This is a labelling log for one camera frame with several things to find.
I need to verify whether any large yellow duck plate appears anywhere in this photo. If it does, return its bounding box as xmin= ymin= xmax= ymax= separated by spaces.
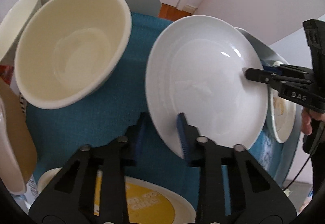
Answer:
xmin=37 ymin=167 xmax=197 ymax=224

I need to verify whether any small white cup bowl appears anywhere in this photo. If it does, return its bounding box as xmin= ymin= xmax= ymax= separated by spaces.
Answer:
xmin=1 ymin=0 xmax=41 ymax=66

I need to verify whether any small duck pattern plate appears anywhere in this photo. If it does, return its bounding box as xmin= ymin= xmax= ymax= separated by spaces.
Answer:
xmin=266 ymin=60 xmax=298 ymax=144

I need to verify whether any light blue tray table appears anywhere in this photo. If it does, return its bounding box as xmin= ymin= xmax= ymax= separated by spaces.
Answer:
xmin=125 ymin=0 xmax=301 ymax=185

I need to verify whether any plain white plate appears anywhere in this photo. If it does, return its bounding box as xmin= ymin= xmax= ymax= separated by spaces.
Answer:
xmin=145 ymin=15 xmax=268 ymax=156

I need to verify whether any right hand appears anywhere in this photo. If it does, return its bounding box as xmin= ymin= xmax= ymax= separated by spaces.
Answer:
xmin=301 ymin=108 xmax=324 ymax=136

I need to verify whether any pink oblong dish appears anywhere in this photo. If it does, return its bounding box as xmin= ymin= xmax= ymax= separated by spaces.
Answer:
xmin=1 ymin=81 xmax=37 ymax=195

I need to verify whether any black cable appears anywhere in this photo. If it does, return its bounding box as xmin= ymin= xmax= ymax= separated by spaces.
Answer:
xmin=281 ymin=122 xmax=325 ymax=190

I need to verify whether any blue tablecloth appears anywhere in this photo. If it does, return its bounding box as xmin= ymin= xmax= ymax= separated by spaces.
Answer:
xmin=25 ymin=12 xmax=288 ymax=212

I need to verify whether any cream yellow bowl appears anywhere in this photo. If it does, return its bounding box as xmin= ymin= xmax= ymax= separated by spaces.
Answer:
xmin=14 ymin=0 xmax=132 ymax=109

